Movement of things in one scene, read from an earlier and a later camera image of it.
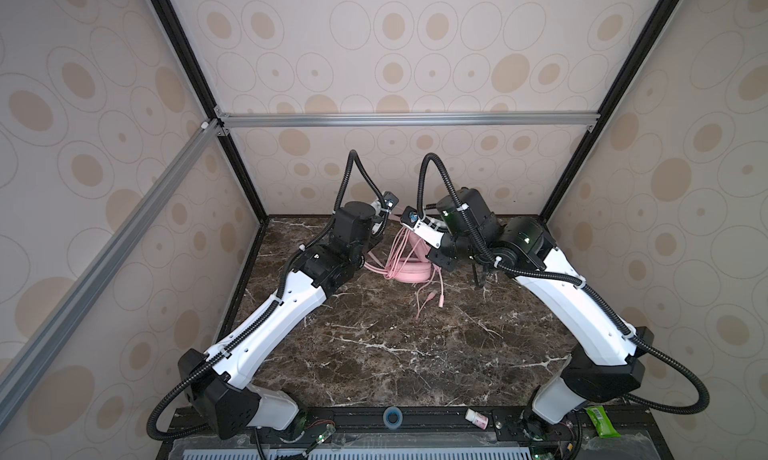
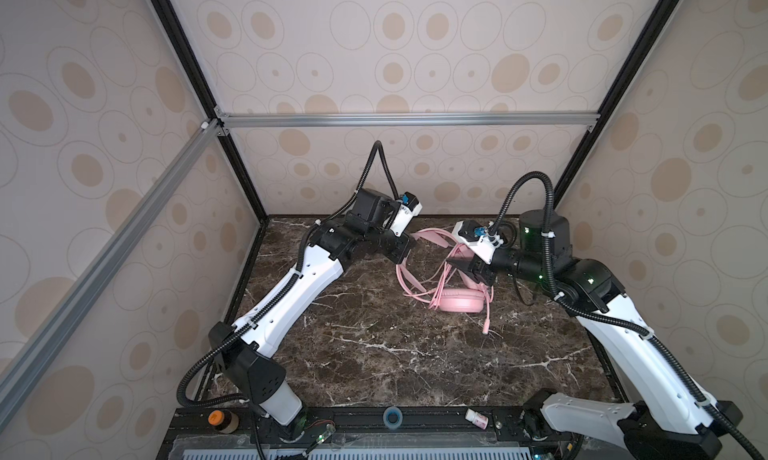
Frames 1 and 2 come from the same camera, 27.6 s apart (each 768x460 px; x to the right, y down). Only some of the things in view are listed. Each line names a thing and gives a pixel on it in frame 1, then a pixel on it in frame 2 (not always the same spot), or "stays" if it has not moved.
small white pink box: x=477 y=418 stays
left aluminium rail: x=27 y=365 stays
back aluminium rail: x=404 y=118 stays
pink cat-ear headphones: x=416 y=268 to x=463 y=296
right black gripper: x=438 y=259 to x=477 y=272
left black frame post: x=202 y=83 stays
